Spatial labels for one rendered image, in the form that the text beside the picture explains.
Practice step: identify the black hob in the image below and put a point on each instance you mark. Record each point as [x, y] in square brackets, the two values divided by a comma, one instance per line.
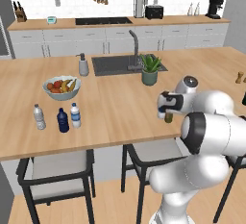
[102, 20]

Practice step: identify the olive glass bottle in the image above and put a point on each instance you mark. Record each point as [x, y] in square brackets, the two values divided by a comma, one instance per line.
[169, 118]

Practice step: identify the grey soap dispenser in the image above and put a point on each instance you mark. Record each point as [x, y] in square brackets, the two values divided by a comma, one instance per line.
[83, 67]

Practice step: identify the dark grey tap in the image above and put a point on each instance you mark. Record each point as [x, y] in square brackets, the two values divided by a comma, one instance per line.
[136, 48]

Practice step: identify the brown knife block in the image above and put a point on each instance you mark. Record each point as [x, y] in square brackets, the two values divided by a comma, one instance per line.
[21, 14]

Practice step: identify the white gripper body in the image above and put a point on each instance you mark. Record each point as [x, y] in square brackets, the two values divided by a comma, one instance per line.
[161, 111]

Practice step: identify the dark grey sink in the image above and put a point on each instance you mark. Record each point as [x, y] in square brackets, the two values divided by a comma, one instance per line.
[112, 65]

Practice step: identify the steel electric kettle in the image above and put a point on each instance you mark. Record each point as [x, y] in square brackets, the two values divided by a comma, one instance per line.
[139, 7]

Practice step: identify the dark green glass bottle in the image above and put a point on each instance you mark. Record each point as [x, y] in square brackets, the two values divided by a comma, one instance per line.
[244, 99]

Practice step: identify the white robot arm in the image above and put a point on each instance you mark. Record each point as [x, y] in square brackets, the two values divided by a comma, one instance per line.
[205, 170]

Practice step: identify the clear plastic bottle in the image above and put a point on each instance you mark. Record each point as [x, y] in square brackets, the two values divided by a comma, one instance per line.
[39, 119]

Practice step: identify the white shaker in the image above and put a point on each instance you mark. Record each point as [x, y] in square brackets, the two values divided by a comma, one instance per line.
[190, 10]
[197, 10]

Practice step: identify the orange fruit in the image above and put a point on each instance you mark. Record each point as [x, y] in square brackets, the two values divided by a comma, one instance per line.
[50, 86]

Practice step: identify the run of grey base cupboards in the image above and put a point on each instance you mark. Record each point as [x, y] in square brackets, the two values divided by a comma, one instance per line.
[80, 40]

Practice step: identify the grey wall socket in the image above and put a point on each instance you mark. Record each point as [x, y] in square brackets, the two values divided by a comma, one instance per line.
[155, 0]
[57, 2]

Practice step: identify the pale blue fruit bowl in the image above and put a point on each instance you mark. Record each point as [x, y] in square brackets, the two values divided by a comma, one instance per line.
[61, 95]

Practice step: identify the dark blue plastic bottle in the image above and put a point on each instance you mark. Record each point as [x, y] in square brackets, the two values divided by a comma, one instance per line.
[62, 122]

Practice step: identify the green plant in grey pot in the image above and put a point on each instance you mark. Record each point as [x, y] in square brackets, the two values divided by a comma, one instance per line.
[150, 74]

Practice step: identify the white bottle with blue label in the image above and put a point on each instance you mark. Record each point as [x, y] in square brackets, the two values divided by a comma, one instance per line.
[76, 117]

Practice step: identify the yellow banana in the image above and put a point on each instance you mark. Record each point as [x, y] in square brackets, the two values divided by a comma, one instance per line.
[66, 86]

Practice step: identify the black stool with grey seat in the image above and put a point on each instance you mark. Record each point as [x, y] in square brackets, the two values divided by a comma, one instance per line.
[153, 152]
[235, 167]
[57, 170]

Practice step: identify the grey wall oven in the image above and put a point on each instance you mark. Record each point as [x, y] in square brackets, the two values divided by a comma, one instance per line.
[4, 35]

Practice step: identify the black toaster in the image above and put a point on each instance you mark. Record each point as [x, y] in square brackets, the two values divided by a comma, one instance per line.
[154, 12]

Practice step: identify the black coffee machine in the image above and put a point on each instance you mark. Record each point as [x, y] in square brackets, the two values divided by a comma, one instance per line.
[214, 8]

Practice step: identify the red apple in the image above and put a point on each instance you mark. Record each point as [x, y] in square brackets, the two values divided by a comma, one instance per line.
[58, 84]

